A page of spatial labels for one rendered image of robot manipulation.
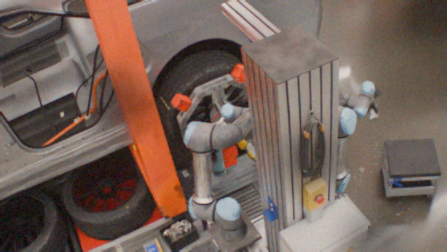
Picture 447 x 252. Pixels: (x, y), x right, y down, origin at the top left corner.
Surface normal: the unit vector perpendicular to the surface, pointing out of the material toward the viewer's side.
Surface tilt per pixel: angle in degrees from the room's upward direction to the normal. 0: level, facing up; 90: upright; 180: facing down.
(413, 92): 0
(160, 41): 90
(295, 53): 0
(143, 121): 90
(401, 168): 0
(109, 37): 90
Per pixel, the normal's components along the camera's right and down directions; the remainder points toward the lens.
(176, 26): 0.43, 0.59
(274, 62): -0.14, -0.70
